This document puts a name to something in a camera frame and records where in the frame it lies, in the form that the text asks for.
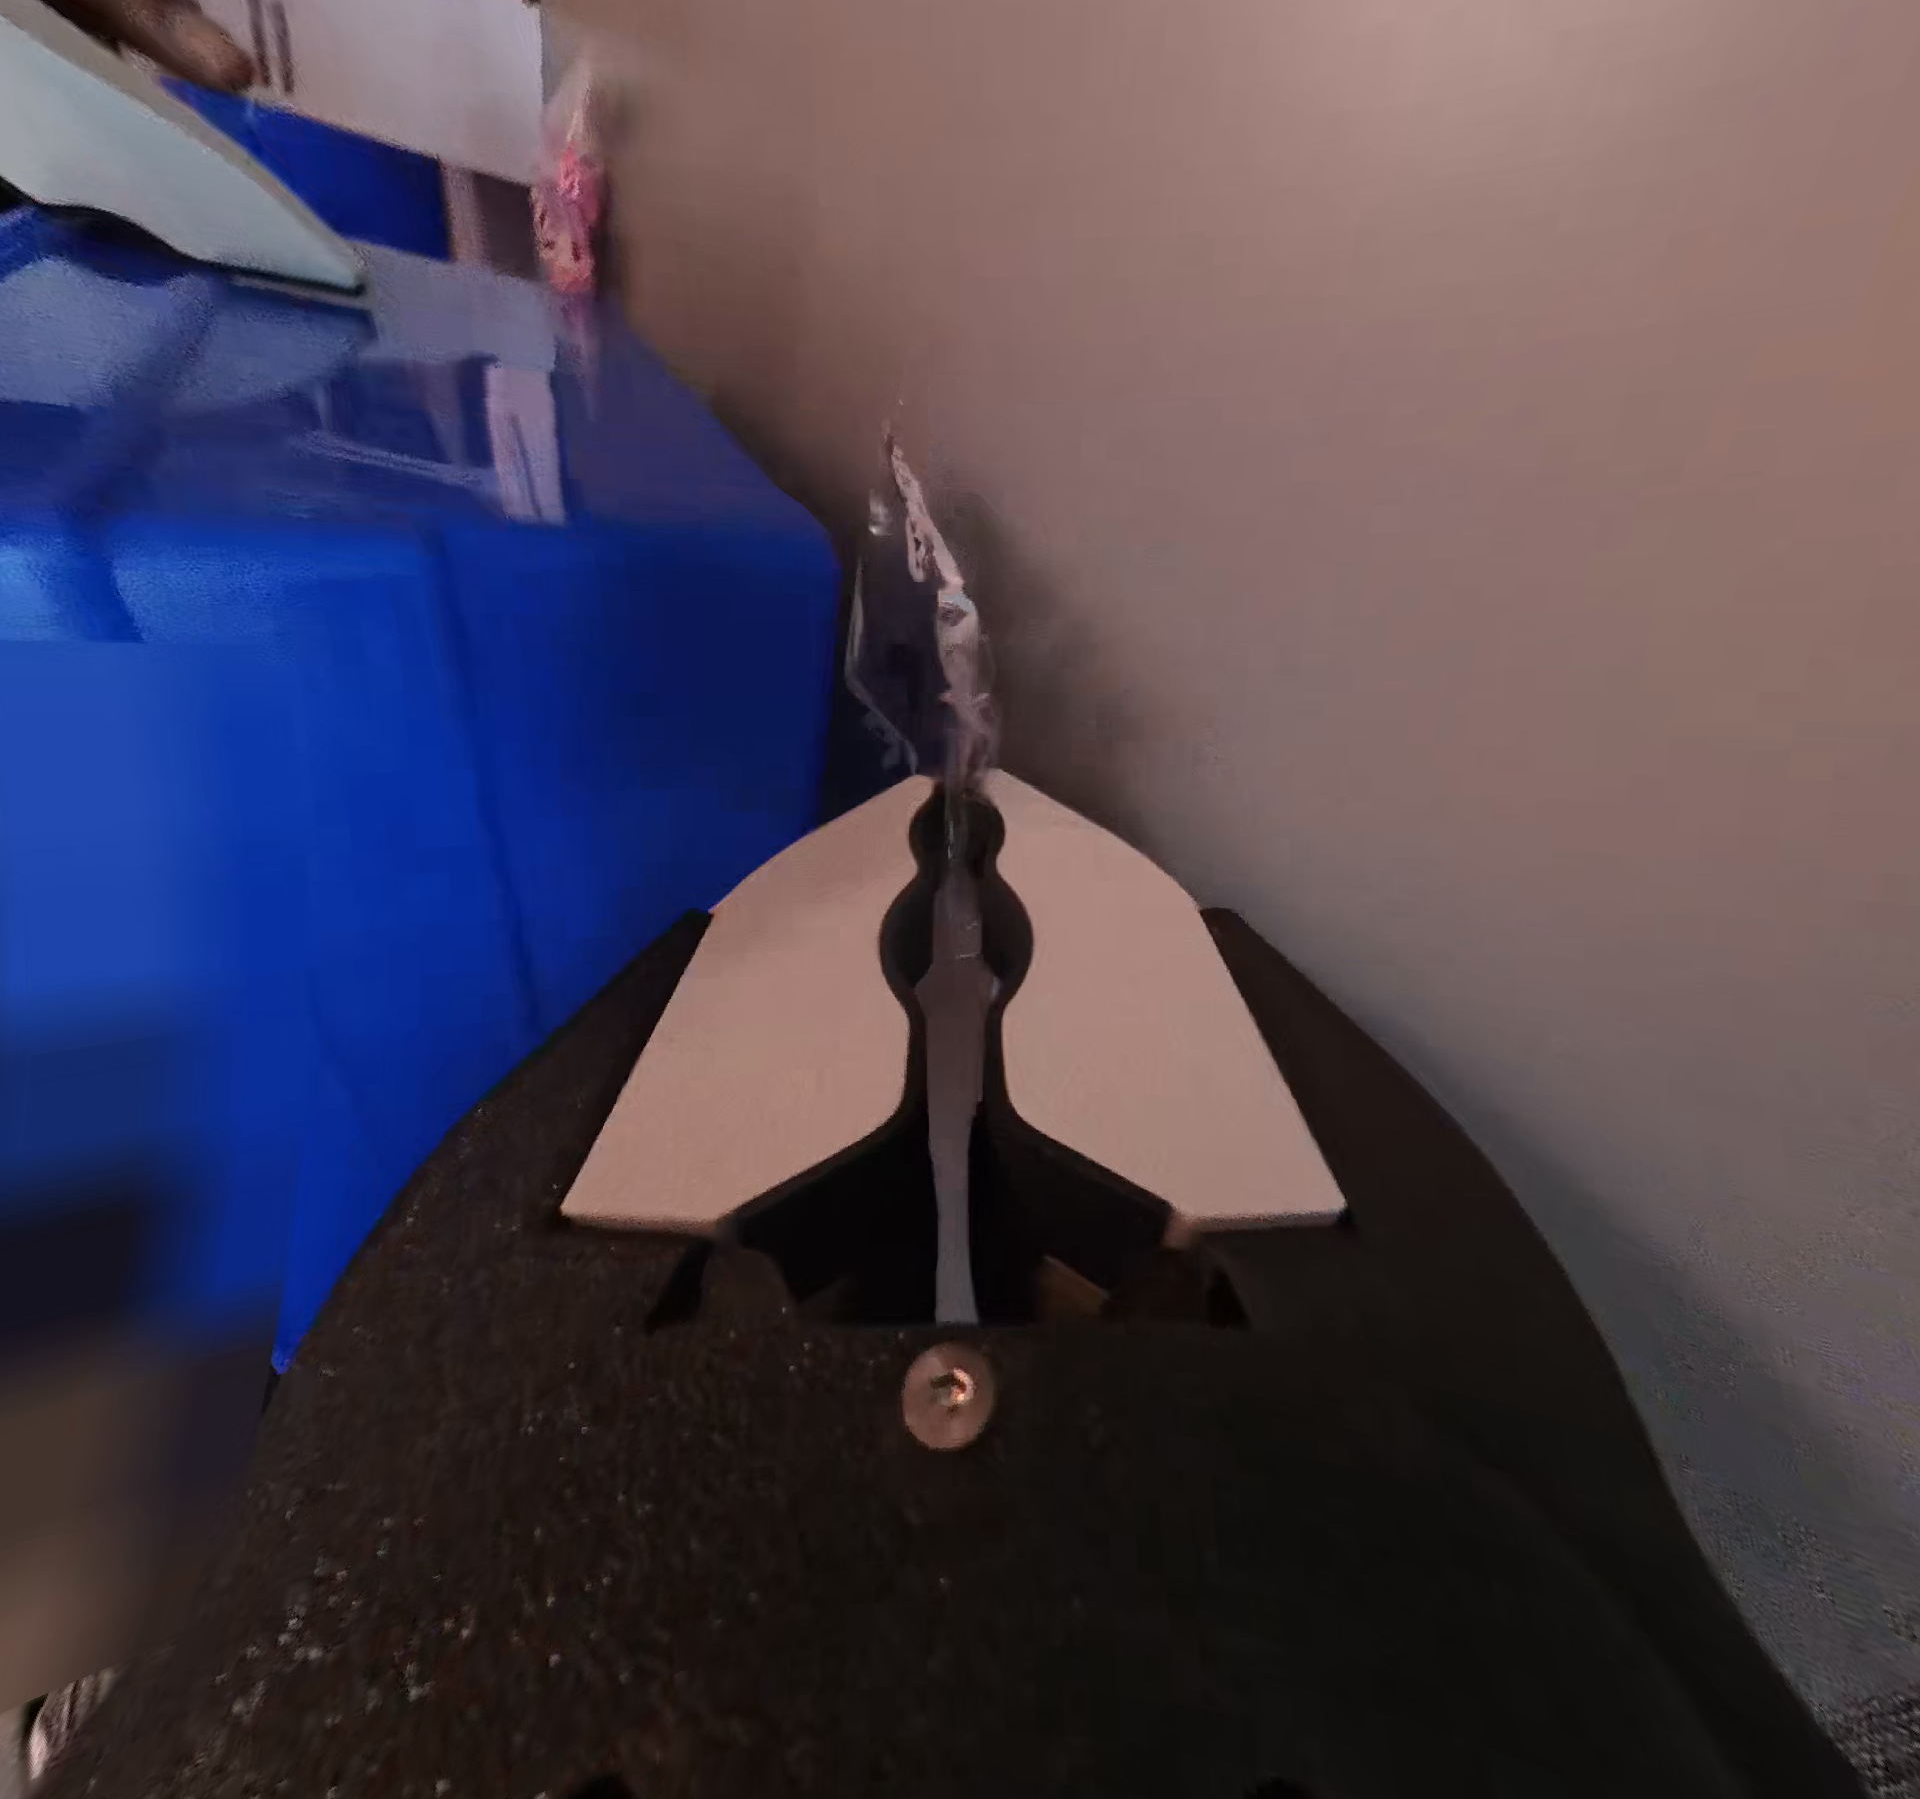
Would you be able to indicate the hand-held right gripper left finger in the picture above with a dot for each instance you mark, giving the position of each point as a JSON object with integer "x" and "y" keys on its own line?
{"x": 765, "y": 1048}

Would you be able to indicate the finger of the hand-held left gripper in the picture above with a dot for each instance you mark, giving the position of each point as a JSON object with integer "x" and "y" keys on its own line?
{"x": 135, "y": 163}

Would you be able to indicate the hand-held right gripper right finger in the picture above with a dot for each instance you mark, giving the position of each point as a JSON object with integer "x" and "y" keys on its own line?
{"x": 1139, "y": 1048}

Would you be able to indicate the clear printed plastic bag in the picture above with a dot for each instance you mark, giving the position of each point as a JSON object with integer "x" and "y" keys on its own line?
{"x": 956, "y": 1019}
{"x": 571, "y": 209}

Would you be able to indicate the blue plastic bin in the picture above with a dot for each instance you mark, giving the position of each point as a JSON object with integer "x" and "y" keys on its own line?
{"x": 451, "y": 854}

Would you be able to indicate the white cardboard box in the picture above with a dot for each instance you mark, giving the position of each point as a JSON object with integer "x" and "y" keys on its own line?
{"x": 405, "y": 43}

